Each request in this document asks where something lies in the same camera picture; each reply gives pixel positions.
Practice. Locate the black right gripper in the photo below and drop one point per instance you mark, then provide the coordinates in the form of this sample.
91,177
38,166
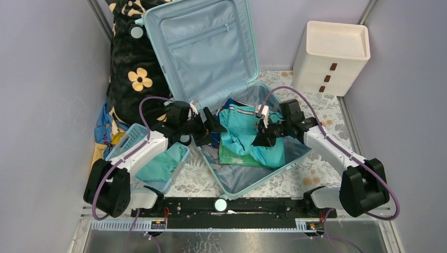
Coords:
264,137

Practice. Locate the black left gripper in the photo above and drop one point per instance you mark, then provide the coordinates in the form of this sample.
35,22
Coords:
203,125

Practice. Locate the teal cloth bottom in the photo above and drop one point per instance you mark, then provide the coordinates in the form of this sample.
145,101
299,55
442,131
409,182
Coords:
241,132

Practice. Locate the teal cloth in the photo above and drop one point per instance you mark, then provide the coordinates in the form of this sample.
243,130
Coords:
162,166
241,132

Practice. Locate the green white tie-dye cloth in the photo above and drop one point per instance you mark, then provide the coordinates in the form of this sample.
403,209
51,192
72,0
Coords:
226,156

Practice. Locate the teal cloth top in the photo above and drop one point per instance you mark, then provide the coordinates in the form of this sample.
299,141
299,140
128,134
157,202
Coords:
162,166

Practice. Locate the light blue ribbed suitcase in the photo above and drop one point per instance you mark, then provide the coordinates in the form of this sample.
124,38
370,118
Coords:
207,52

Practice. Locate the black floral plush blanket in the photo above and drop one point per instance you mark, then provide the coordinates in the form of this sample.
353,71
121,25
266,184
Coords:
136,78

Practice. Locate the white three-drawer storage cabinet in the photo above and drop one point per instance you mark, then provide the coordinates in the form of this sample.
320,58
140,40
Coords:
330,57

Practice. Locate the dark blue item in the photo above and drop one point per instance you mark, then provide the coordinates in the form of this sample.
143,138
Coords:
217,136

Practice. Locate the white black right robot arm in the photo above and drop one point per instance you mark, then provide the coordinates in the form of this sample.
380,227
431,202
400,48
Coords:
361,189

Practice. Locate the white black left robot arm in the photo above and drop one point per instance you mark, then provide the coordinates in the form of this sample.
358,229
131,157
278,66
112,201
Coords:
108,189

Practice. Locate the floral patterned floor mat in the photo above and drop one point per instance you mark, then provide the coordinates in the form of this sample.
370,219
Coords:
196,180

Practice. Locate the light blue perforated plastic basket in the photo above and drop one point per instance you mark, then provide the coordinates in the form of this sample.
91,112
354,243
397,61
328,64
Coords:
135,134

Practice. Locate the blue yellow cloth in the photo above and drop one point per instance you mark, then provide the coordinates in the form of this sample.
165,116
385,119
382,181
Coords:
107,134

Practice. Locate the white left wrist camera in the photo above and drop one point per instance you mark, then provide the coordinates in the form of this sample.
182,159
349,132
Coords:
194,107

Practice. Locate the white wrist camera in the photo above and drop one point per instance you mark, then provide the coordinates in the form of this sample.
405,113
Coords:
194,107
262,113

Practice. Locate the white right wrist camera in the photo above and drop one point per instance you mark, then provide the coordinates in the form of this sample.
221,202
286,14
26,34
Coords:
262,113

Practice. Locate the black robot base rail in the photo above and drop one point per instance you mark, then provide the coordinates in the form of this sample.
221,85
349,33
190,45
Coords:
206,213

